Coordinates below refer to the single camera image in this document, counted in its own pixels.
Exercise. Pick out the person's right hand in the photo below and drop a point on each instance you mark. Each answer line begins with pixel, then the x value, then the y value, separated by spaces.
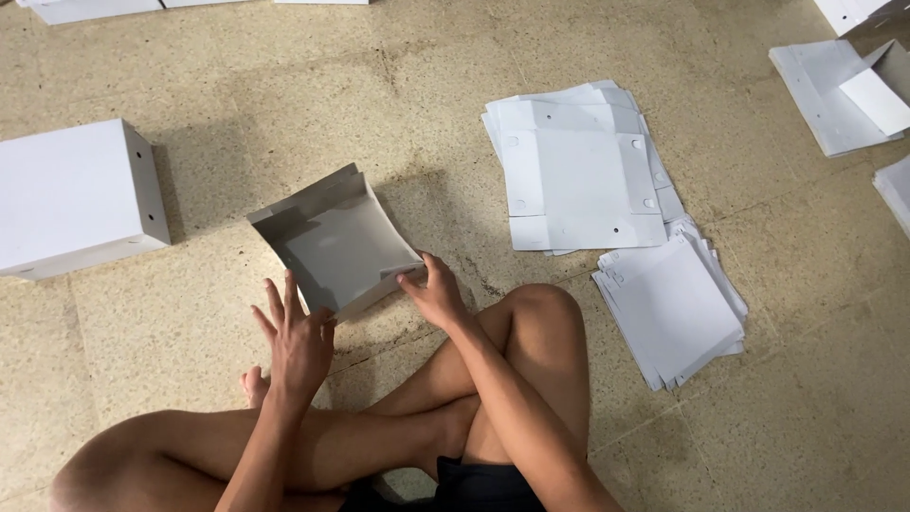
pixel 442 295

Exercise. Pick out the person's left hand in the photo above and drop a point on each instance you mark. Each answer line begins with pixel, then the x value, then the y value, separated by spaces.
pixel 302 352

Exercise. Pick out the half-folded grey cardboard box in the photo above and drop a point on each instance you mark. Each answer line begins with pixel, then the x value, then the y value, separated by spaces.
pixel 341 242

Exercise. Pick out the person's right leg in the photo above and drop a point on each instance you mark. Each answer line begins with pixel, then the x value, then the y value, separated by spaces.
pixel 540 341

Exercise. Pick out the person's leg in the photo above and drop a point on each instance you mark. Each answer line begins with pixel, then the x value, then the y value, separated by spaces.
pixel 540 341
pixel 178 455

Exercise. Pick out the person's left leg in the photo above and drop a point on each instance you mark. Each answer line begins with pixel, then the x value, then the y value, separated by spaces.
pixel 178 455

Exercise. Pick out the stack of punched flat box sheets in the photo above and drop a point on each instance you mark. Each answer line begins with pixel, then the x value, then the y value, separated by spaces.
pixel 579 170

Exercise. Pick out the black shorts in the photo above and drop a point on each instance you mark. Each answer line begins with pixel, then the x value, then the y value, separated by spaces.
pixel 476 490

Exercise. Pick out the stack of plain flat box sheets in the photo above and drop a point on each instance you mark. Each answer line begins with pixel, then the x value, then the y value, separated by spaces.
pixel 672 313

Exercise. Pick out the assembled white cardboard box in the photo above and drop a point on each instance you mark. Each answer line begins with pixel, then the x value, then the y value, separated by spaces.
pixel 71 192

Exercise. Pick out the stack of grey-edged flat box sheets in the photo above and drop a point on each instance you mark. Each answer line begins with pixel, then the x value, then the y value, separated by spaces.
pixel 814 92

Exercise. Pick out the stack of white cardboard sheets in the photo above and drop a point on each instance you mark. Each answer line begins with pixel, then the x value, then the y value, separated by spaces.
pixel 897 192

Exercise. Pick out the partly folded white box piece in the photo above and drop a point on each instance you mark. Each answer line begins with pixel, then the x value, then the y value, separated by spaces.
pixel 881 99

